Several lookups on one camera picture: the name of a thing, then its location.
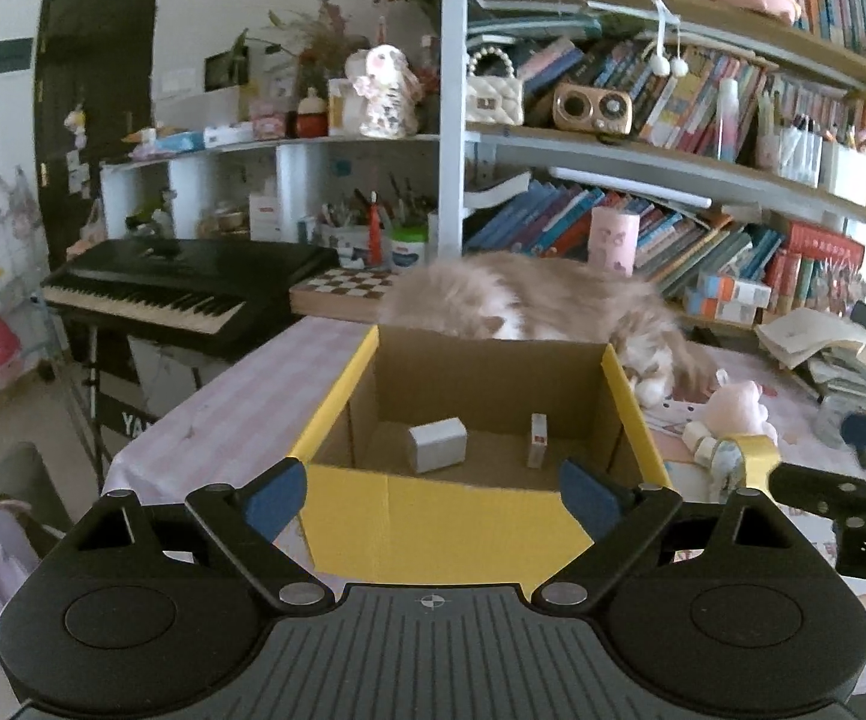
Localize pen holder with pens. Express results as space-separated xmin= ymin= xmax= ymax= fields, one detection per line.
xmin=319 ymin=195 xmax=372 ymax=268

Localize white charger cube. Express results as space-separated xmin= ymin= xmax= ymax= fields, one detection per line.
xmin=684 ymin=424 xmax=720 ymax=464

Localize white printed carton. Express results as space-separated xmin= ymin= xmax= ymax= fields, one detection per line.
xmin=643 ymin=397 xmax=846 ymax=571

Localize row of leaning blue books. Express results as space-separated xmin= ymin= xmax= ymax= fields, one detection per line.
xmin=463 ymin=184 xmax=786 ymax=295

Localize orange and white boxes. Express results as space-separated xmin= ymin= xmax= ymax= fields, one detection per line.
xmin=684 ymin=274 xmax=773 ymax=325

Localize pink printed cup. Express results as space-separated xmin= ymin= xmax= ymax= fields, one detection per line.
xmin=589 ymin=208 xmax=640 ymax=276

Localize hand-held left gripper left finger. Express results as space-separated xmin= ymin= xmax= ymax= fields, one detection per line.
xmin=65 ymin=457 xmax=333 ymax=612

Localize low white shelf unit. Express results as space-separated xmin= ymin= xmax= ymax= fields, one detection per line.
xmin=99 ymin=133 xmax=441 ymax=271

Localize white doll figure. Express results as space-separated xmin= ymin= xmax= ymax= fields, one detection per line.
xmin=344 ymin=45 xmax=423 ymax=140

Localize slim white bottle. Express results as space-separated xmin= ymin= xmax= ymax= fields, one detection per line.
xmin=718 ymin=79 xmax=741 ymax=163

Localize pile of papers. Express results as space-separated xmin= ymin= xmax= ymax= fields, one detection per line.
xmin=755 ymin=307 xmax=866 ymax=415

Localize pink plush toy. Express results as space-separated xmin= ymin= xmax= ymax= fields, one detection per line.
xmin=703 ymin=369 xmax=779 ymax=445

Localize white and blue jar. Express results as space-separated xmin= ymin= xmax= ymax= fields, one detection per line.
xmin=390 ymin=225 xmax=429 ymax=273

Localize black electronic keyboard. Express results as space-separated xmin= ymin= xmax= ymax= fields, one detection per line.
xmin=41 ymin=238 xmax=340 ymax=338

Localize fluffy cream cat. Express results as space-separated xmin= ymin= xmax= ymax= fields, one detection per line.
xmin=377 ymin=251 xmax=720 ymax=407

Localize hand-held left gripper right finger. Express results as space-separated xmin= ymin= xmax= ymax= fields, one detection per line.
xmin=532 ymin=459 xmax=809 ymax=610

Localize gold retro radio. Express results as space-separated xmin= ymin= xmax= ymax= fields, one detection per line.
xmin=553 ymin=82 xmax=633 ymax=133

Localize cardboard box with yellow tape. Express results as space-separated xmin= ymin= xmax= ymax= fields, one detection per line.
xmin=288 ymin=324 xmax=674 ymax=586

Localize white quilted handbag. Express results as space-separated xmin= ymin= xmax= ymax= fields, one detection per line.
xmin=465 ymin=47 xmax=524 ymax=126

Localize row of colourful upright books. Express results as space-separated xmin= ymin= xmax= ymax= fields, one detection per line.
xmin=523 ymin=37 xmax=773 ymax=160

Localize dark chair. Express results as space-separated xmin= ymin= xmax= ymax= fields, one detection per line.
xmin=0 ymin=442 xmax=76 ymax=545

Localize white pompom strings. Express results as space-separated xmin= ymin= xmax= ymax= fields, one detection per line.
xmin=632 ymin=0 xmax=690 ymax=79

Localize red tube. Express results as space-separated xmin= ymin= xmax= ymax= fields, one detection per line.
xmin=368 ymin=193 xmax=390 ymax=268

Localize wooden chessboard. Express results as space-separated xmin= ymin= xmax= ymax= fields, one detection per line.
xmin=289 ymin=266 xmax=404 ymax=320

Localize white pencil holders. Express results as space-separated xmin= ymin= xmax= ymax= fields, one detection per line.
xmin=759 ymin=124 xmax=866 ymax=208

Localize dark door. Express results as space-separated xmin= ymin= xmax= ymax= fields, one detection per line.
xmin=34 ymin=0 xmax=166 ymax=256

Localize row of red books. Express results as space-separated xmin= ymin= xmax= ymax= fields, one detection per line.
xmin=766 ymin=223 xmax=866 ymax=316

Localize dried flower bouquet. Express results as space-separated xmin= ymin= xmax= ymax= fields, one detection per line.
xmin=268 ymin=0 xmax=375 ymax=80

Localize keyboard stand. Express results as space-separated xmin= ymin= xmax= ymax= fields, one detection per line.
xmin=43 ymin=313 xmax=205 ymax=475

